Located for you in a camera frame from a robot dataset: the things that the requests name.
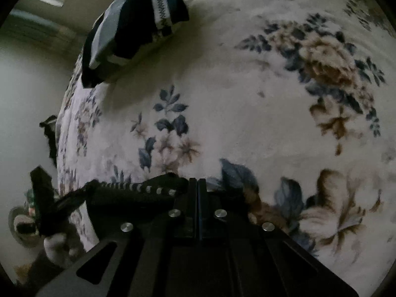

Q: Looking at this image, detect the green left curtain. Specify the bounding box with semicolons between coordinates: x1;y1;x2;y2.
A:
1;9;85;59

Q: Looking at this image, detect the white gloved left hand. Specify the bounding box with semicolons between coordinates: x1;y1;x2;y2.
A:
44;233;84;269

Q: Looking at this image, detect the folded striped dark garment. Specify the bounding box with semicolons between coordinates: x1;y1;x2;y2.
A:
81;0;189;88

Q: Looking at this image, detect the black hanging garment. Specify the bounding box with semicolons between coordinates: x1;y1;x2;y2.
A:
39;115;57;168

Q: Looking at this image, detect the black striped sweater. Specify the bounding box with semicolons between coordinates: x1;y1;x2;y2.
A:
56;173;179;239

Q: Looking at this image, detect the floral bed blanket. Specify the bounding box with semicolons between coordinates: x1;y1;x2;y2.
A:
56;0;395;296

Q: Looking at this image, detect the round grey floor object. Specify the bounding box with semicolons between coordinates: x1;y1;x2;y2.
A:
8;206;40;249

